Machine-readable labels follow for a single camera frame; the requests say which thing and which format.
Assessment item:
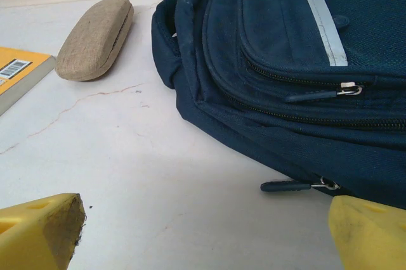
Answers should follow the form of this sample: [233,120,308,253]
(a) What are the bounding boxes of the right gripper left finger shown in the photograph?
[0,192,86,270]

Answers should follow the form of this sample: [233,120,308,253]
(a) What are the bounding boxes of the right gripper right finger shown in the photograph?
[328,195,406,270]

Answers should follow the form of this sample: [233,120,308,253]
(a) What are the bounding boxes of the navy blue backpack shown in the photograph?
[151,0,406,210]

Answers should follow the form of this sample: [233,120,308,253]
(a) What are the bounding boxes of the yellow book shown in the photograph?
[0,46,56,117]

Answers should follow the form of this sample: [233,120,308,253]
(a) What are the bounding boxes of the beige fabric glasses case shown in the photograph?
[55,0,134,82]

